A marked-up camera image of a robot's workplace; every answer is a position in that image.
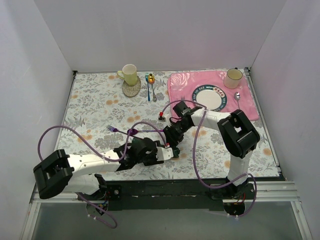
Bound dark green cloth napkin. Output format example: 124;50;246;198
130;137;180;159

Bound purple spoon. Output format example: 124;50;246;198
126;128;164;136

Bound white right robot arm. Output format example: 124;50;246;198
158;100;260;199

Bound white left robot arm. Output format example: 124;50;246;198
33;137;173;200

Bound pink rose placemat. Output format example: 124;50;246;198
167;70;259;121

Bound white plate blue rim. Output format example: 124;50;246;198
192;84;228;112

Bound speckled round coaster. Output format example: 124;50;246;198
122;77;141;98

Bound gold rainbow spoon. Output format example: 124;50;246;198
148;73;157;102

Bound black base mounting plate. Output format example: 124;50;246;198
77;179;255;211

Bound silver spoon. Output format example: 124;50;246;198
233;92;241;109

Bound yellow-green mug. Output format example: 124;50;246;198
117;64;138;86

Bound cream enamel mug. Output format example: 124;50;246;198
223;68;243;89

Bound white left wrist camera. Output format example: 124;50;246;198
156;146;174;162

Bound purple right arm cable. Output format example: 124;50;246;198
159;99;257;218

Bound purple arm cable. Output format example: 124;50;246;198
37;121;171;229
159;99;257;218

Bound blue handled spoon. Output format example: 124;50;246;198
145;73;151;102

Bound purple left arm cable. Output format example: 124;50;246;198
37;121;171;229

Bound aluminium frame rail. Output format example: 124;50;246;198
30;181;301;204

